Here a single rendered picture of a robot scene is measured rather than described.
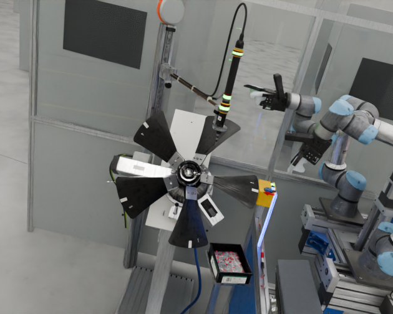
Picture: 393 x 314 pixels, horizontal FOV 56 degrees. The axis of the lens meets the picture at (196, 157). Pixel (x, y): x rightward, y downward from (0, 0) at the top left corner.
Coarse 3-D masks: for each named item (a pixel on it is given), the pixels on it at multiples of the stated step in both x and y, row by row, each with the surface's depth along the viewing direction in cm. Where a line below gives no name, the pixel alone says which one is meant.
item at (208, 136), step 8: (208, 120) 196; (208, 128) 194; (232, 128) 186; (240, 128) 185; (200, 136) 195; (208, 136) 190; (224, 136) 185; (200, 144) 191; (208, 144) 187; (216, 144) 184; (200, 152) 187; (208, 152) 184
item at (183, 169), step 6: (186, 162) 179; (192, 162) 179; (180, 168) 179; (186, 168) 179; (192, 168) 179; (198, 168) 178; (180, 174) 178; (186, 174) 178; (192, 174) 178; (198, 174) 178; (180, 180) 176; (186, 180) 177; (192, 180) 177; (198, 180) 180; (180, 186) 187; (186, 186) 183; (192, 186) 187; (198, 186) 187
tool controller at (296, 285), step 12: (288, 264) 126; (300, 264) 126; (276, 276) 127; (288, 276) 121; (300, 276) 121; (312, 276) 121; (276, 288) 126; (288, 288) 116; (300, 288) 116; (312, 288) 115; (276, 300) 126; (288, 300) 111; (300, 300) 111; (312, 300) 111; (276, 312) 127; (288, 312) 107; (300, 312) 107; (312, 312) 107
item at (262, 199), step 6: (258, 180) 222; (264, 186) 214; (270, 186) 216; (258, 192) 212; (270, 192) 209; (258, 198) 210; (264, 198) 209; (270, 198) 209; (258, 204) 211; (264, 204) 211; (270, 204) 210
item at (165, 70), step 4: (160, 64) 217; (164, 64) 218; (168, 64) 219; (160, 68) 217; (164, 68) 212; (168, 68) 211; (172, 68) 214; (160, 72) 217; (164, 72) 213; (168, 72) 212; (172, 72) 213; (176, 72) 214; (160, 76) 217; (164, 76) 213; (168, 76) 213; (168, 80) 214; (172, 80) 215
